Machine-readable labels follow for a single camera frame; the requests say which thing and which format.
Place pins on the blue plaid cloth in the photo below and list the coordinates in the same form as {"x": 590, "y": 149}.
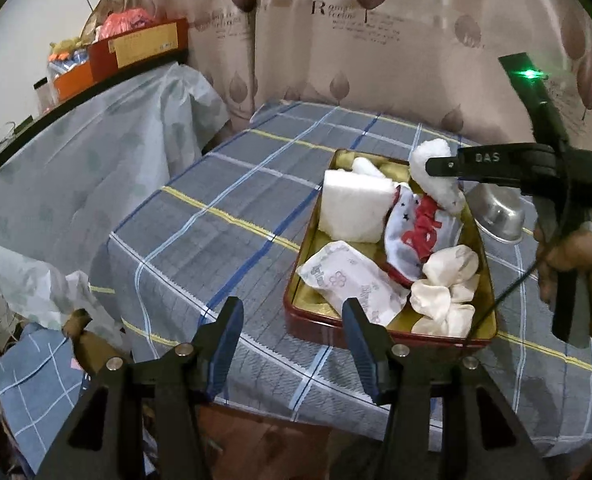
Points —
{"x": 31, "y": 385}

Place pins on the yellow green plush toy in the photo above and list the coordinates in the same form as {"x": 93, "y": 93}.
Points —
{"x": 66, "y": 49}

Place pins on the brown cardboard piece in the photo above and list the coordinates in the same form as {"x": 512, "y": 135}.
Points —
{"x": 96, "y": 345}

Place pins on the steel bowl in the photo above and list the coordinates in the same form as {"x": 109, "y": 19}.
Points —
{"x": 496, "y": 215}

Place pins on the red and white star bib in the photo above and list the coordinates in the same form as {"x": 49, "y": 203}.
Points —
{"x": 416, "y": 230}

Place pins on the red and gold tin box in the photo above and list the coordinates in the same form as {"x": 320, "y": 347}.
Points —
{"x": 316, "y": 324}

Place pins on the orange box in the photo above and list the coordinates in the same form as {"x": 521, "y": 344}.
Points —
{"x": 73, "y": 85}

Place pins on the tan paper bag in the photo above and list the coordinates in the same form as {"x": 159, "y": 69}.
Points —
{"x": 103, "y": 10}

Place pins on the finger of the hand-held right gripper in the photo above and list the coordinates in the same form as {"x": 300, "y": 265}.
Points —
{"x": 476, "y": 162}

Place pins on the printed tissue packet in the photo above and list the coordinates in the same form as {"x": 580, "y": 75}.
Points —
{"x": 346, "y": 275}

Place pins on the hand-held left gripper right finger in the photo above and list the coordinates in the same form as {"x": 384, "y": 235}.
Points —
{"x": 366, "y": 355}

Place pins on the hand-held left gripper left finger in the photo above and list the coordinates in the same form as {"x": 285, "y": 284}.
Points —
{"x": 223, "y": 355}

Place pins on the cream scrunchie cloth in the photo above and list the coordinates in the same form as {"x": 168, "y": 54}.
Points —
{"x": 441, "y": 300}

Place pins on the red plastic bag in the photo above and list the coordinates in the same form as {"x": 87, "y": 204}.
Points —
{"x": 126, "y": 22}

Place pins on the red cardboard box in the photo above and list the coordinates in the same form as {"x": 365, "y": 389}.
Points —
{"x": 141, "y": 45}

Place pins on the white cloth block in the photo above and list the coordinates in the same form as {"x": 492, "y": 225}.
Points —
{"x": 351, "y": 205}

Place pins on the white cloth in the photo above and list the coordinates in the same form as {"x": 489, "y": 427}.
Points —
{"x": 366, "y": 167}

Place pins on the translucent plastic sheet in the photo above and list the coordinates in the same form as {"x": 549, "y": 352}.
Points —
{"x": 76, "y": 170}

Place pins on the beige leaf print curtain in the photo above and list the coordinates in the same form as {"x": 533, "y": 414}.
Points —
{"x": 376, "y": 35}

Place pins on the white fluffy sock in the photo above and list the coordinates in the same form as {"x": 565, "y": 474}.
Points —
{"x": 446, "y": 195}

